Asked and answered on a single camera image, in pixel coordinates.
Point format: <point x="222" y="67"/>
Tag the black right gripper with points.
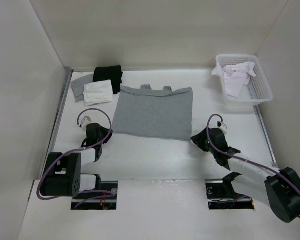
<point x="198" y="139"/>

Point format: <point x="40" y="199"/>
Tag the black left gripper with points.
<point x="105" y="131"/>

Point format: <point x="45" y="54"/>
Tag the grey tank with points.
<point x="78" y="86"/>
<point x="162" y="114"/>

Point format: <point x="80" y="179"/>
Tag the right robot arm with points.
<point x="278" y="189"/>

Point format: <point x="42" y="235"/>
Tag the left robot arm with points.
<point x="63" y="171"/>

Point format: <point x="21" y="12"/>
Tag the folded white tank top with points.
<point x="98" y="93"/>

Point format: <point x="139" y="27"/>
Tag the folded grey tank top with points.
<point x="78" y="86"/>

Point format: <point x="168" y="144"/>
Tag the folded black tank top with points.
<point x="112" y="73"/>

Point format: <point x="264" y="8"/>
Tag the white tank top in basket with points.
<point x="235" y="77"/>

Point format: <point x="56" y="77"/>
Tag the white plastic laundry basket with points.
<point x="258" y="90"/>

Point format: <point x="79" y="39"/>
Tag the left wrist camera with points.
<point x="85" y="122"/>

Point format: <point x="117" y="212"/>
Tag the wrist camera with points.
<point x="85" y="122"/>
<point x="222" y="126"/>

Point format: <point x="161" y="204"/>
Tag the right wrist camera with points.
<point x="222" y="126"/>

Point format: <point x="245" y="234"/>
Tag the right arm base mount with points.
<point x="221" y="195"/>

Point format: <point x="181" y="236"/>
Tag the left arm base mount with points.
<point x="104" y="200"/>

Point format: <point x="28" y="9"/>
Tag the right metal table rail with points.
<point x="265" y="135"/>

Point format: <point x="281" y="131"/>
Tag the metal table rail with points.
<point x="265" y="135"/>
<point x="58" y="116"/>

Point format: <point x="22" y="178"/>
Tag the left metal table rail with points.
<point x="58" y="116"/>

